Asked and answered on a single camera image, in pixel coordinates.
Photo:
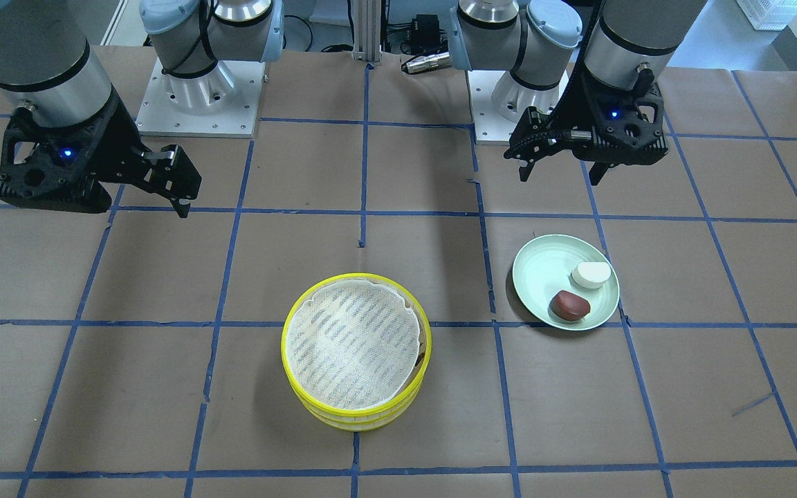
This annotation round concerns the light green plate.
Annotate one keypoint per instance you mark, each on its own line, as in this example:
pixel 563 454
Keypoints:
pixel 565 282

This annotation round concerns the aluminium frame post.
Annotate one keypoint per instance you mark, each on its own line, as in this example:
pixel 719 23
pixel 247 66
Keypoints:
pixel 367 30

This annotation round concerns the yellow bottom steamer layer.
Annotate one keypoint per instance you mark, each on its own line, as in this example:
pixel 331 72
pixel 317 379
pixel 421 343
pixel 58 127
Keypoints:
pixel 360 420

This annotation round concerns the yellow top steamer layer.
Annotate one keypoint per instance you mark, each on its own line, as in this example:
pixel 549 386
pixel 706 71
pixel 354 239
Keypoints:
pixel 355 341

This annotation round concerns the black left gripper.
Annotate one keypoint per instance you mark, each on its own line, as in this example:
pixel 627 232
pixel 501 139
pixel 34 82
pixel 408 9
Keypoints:
pixel 573 104

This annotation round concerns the dark red bun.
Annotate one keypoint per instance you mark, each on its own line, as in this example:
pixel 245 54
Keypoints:
pixel 569 307

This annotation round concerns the black power adapter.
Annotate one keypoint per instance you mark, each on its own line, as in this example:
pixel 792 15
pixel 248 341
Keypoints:
pixel 424 32

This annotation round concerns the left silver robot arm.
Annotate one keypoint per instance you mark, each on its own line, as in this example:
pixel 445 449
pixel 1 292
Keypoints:
pixel 532 44

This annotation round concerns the white steamed bun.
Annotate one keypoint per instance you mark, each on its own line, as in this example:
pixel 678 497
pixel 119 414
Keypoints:
pixel 592 274

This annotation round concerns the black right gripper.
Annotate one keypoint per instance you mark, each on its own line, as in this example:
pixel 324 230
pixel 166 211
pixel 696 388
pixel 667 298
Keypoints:
pixel 116 140

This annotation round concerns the white plastic crate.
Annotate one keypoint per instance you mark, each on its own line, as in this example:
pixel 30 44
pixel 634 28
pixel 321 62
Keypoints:
pixel 768 15

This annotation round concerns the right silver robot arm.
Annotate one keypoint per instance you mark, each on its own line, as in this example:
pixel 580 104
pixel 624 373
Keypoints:
pixel 48 67

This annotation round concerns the yellow steamer layer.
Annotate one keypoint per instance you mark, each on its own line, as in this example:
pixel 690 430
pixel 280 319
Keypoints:
pixel 360 420
pixel 355 341

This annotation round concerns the silver cable connector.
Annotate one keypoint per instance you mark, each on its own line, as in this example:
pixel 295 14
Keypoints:
pixel 426 63

